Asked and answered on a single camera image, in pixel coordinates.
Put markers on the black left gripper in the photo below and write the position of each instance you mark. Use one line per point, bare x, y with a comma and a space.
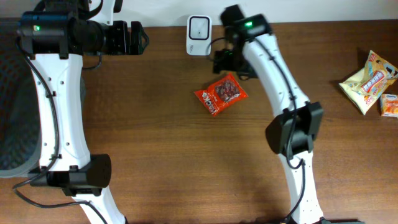
134, 37

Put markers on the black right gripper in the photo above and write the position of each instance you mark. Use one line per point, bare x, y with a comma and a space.
222, 62

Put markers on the red snack bag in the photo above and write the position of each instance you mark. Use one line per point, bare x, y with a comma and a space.
221, 94

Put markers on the yellow wet wipes pack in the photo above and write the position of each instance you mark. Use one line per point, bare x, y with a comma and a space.
367, 85

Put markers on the small orange snack packet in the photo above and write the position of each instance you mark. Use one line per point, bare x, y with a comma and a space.
389, 105

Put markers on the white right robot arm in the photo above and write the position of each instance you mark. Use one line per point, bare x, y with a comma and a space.
291, 134

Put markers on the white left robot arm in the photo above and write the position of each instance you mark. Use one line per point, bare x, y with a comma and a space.
87, 186

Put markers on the white barcode scanner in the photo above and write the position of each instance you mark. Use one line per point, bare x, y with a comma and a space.
198, 39

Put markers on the grey plastic lattice basket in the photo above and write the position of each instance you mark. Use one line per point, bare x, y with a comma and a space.
15, 124

